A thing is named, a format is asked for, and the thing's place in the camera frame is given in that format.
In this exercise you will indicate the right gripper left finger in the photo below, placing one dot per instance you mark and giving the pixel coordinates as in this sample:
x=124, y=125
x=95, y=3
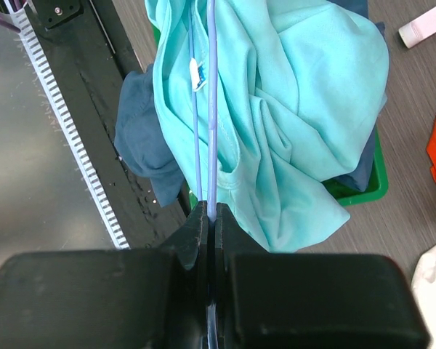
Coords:
x=129, y=298

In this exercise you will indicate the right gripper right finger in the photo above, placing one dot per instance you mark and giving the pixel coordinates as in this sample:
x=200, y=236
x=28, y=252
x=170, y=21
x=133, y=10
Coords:
x=298, y=300

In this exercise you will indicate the blue wire hanger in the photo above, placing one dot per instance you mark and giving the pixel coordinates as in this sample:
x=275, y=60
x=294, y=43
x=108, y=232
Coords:
x=199, y=79

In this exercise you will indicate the dark blue t shirt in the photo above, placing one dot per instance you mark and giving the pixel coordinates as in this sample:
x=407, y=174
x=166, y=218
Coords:
x=154, y=130

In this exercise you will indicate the light teal t shirt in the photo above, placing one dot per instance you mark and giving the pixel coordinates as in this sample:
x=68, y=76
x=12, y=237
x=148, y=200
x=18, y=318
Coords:
x=283, y=211

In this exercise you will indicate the green plastic tray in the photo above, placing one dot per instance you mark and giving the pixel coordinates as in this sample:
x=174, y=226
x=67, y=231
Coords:
x=370, y=185

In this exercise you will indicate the white clothes rack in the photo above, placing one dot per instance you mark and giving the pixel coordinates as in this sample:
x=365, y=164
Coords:
x=419, y=29

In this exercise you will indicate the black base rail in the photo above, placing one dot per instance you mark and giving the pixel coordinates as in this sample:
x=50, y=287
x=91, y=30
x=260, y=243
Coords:
x=90, y=54

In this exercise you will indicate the white slotted cable duct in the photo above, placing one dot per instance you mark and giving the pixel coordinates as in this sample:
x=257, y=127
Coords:
x=60, y=109

